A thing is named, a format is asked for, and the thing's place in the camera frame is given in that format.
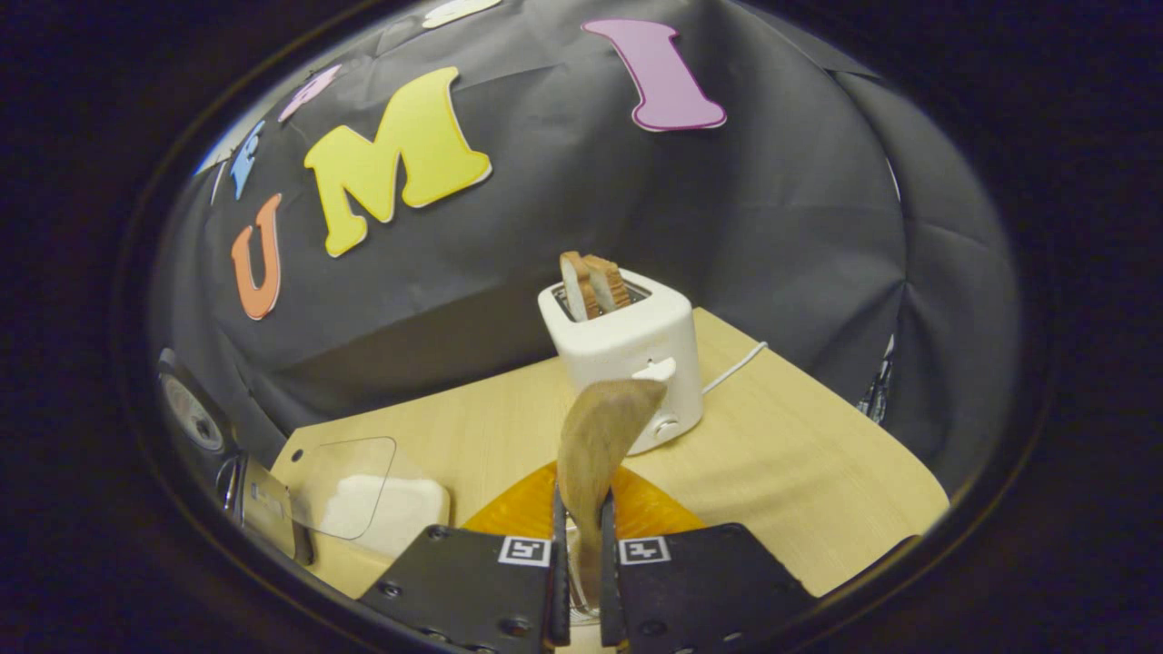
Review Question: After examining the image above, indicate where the clear box of white rice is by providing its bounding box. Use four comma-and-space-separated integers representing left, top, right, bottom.
270, 435, 453, 558

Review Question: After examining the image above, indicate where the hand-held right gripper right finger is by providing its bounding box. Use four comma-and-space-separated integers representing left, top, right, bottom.
600, 464, 820, 654

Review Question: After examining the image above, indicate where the white toaster cable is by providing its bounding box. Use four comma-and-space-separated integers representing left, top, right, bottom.
699, 340, 770, 397

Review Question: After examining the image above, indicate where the white toaster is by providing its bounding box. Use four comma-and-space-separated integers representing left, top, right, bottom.
537, 267, 706, 456

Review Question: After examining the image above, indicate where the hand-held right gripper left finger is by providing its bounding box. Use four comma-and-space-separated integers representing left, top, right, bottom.
357, 461, 572, 654

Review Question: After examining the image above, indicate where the dark metal stand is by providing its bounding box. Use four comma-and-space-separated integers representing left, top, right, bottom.
858, 334, 897, 425

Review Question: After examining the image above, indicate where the wooden spoon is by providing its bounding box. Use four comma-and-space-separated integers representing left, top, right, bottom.
556, 378, 670, 602

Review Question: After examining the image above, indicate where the dark grey rice cooker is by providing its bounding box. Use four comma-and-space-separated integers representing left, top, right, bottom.
154, 349, 315, 565

